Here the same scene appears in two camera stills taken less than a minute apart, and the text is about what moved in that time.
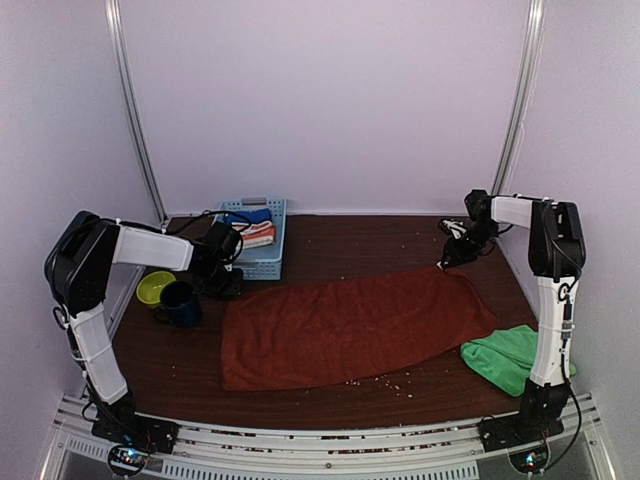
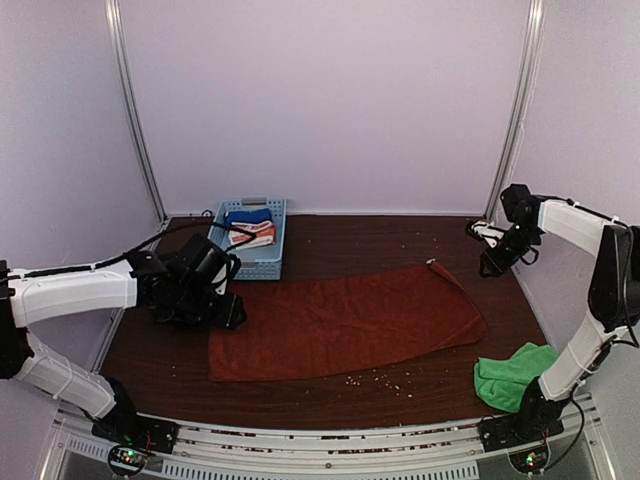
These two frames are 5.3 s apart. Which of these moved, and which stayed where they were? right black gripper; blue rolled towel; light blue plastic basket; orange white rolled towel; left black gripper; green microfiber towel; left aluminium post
Moved: left black gripper; right black gripper; green microfiber towel
Stayed: orange white rolled towel; left aluminium post; blue rolled towel; light blue plastic basket
